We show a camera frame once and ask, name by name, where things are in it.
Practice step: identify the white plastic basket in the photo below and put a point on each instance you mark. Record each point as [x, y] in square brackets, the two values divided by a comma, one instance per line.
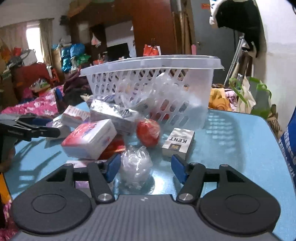
[185, 61]

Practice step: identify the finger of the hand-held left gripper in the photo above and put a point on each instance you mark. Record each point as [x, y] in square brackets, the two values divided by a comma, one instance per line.
[27, 119]
[46, 132]

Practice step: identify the red bag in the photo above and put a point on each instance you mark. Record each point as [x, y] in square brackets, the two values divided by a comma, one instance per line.
[151, 50]

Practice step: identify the white hanging plastic bag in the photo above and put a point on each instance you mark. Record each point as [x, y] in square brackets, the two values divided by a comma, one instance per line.
[95, 39]

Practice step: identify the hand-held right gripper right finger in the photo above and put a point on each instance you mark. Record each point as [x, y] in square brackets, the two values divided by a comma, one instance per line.
[179, 168]

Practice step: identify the blue tote bag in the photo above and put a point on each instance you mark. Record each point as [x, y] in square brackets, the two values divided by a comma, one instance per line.
[290, 143]

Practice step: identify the window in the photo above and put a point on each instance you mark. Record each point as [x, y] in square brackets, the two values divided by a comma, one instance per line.
[33, 39]

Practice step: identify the brown woven bag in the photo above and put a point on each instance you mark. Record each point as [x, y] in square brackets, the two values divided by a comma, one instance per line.
[274, 122]

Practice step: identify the clear plastic bag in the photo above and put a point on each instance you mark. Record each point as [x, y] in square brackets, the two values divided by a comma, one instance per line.
[166, 90]

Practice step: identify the small white red box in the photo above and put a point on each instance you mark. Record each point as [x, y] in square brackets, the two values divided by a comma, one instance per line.
[74, 114]

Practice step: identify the black hanging garment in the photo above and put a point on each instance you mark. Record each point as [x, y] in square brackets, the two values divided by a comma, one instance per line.
[235, 16]

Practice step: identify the pink floral blanket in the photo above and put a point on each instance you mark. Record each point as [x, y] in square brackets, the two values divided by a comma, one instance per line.
[34, 104]

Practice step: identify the beige curtain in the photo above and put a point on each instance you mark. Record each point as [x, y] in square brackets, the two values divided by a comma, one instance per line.
[11, 34]
[47, 41]

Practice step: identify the green white shopping bag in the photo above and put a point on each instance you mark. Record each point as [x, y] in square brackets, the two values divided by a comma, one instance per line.
[261, 97]

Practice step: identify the red round wrapped item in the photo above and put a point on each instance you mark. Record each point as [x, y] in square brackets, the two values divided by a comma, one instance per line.
[148, 132]

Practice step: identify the red door sign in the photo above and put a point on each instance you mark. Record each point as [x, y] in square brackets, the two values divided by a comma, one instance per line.
[205, 6]

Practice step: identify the grey cigarette pack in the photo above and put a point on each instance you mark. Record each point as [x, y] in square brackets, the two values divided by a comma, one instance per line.
[178, 141]

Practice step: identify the yellow cloth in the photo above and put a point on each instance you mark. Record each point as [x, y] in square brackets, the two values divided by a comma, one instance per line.
[218, 99]

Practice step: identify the red packet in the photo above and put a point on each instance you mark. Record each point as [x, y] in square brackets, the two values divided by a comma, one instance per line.
[113, 148]

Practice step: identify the patterned grey wrapped box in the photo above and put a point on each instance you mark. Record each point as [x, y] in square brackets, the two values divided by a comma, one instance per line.
[108, 111]

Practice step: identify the white gift bag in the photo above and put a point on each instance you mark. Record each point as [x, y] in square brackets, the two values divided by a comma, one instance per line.
[29, 58]

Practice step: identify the wooden poles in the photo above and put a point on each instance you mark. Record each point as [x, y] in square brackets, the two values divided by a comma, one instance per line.
[182, 25]

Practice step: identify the metal crutches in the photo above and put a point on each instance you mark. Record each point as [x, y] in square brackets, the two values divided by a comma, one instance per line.
[235, 60]

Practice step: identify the red white wrapped pack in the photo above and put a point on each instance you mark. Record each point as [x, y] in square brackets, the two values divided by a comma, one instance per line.
[92, 136]

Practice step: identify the black monitor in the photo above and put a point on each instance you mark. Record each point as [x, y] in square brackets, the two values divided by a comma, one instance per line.
[118, 52]

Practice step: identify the blue plastic bag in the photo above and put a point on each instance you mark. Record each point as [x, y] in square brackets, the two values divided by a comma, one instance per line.
[66, 59]
[77, 49]

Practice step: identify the grey door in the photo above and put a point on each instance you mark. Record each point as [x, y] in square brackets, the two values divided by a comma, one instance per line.
[203, 27]

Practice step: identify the red cloth covered furniture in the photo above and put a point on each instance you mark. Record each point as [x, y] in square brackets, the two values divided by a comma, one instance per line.
[30, 74]

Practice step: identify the dark red clothes pile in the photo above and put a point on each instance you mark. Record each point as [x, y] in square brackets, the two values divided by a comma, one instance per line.
[74, 83]

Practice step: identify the brown wooden wardrobe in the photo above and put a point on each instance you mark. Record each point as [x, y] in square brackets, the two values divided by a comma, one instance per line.
[150, 27]

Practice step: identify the clear bag with white item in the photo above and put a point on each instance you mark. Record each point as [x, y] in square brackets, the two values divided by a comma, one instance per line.
[136, 164]

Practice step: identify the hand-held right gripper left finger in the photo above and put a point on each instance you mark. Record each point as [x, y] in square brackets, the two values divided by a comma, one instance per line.
[113, 166]

